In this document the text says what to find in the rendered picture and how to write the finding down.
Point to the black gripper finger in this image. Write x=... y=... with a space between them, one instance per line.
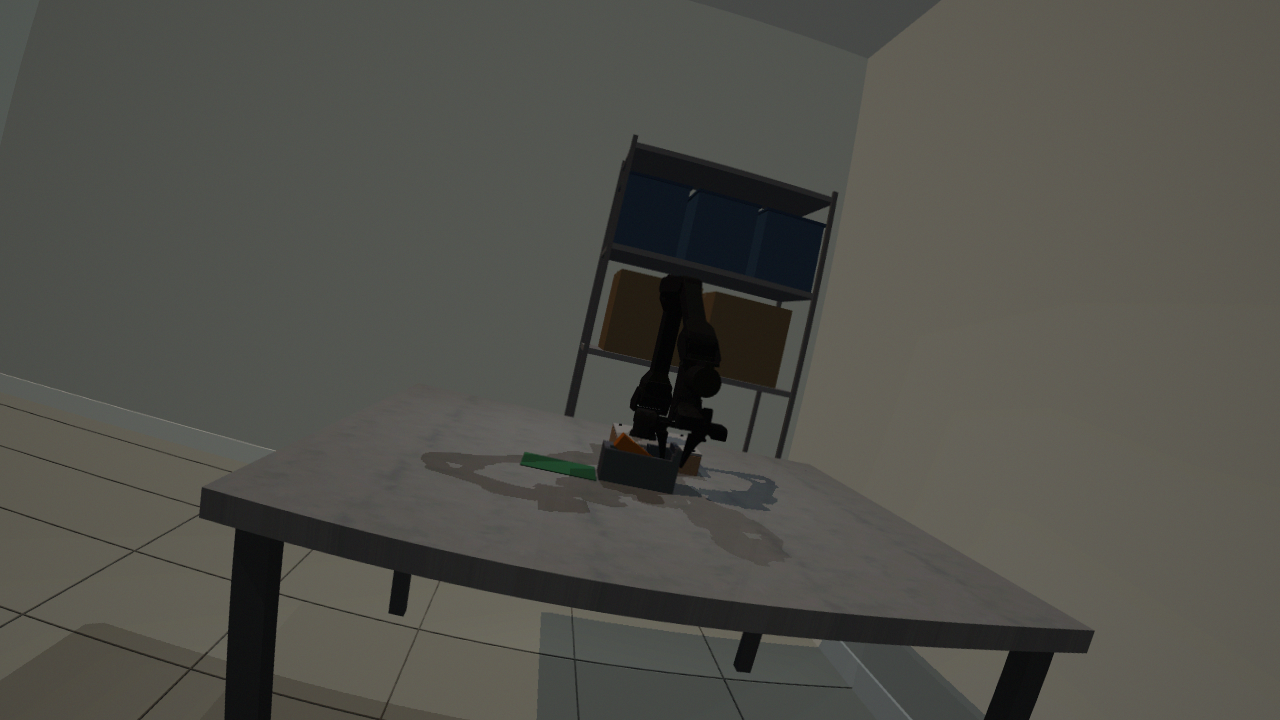
x=691 y=443
x=662 y=439

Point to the orange l-shaped part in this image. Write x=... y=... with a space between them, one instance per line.
x=626 y=444

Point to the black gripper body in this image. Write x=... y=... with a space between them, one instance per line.
x=649 y=418

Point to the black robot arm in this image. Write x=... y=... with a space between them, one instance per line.
x=699 y=352

